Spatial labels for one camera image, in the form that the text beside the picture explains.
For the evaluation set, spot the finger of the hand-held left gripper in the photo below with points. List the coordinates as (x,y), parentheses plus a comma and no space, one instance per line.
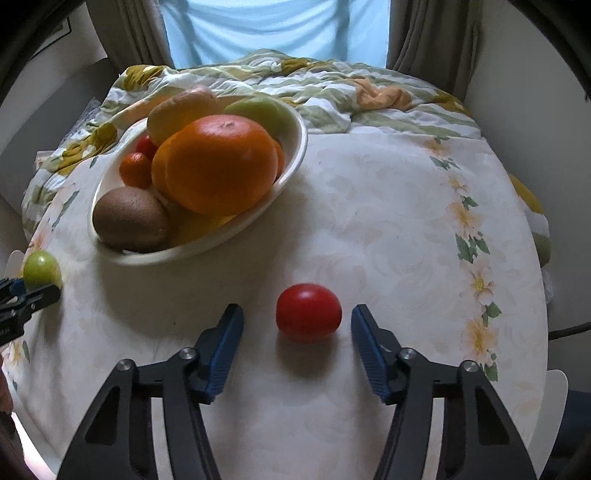
(44,297)
(16,287)

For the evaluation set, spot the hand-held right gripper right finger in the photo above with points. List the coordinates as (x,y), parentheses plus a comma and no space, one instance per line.
(369,350)

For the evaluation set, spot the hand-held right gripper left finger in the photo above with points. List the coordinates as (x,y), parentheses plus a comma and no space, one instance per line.
(226,350)

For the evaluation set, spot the small green fruit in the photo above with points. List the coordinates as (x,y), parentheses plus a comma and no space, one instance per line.
(41,267)

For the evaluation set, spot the red tomato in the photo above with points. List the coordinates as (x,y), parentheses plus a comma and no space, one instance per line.
(308,312)
(147,146)

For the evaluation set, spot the brown kiwi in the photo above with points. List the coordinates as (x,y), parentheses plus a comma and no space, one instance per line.
(129,219)

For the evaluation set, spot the small tangerine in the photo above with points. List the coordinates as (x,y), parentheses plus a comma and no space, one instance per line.
(135,170)

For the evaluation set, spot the orange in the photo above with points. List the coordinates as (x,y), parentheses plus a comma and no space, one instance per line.
(159,170)
(219,164)

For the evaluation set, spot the white bowl with yellow inside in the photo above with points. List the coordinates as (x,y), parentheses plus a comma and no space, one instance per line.
(286,180)

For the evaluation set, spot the grey headboard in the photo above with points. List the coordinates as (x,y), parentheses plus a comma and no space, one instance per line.
(46,120)

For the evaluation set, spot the grey patterned pillow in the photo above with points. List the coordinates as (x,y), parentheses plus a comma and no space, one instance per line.
(85,117)

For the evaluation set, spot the yellowish apple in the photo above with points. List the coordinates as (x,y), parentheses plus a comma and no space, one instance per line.
(180,113)

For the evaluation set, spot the green apple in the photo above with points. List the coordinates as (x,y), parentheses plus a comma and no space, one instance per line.
(263,115)

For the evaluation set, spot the striped floral blanket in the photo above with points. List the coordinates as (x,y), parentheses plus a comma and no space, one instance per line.
(323,92)

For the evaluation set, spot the brown curtain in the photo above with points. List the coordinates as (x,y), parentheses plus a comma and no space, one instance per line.
(429,41)
(134,32)

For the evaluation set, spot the light blue cloth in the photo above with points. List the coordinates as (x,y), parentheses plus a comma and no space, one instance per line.
(277,27)

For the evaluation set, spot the wall poster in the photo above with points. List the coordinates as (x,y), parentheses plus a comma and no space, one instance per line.
(64,28)

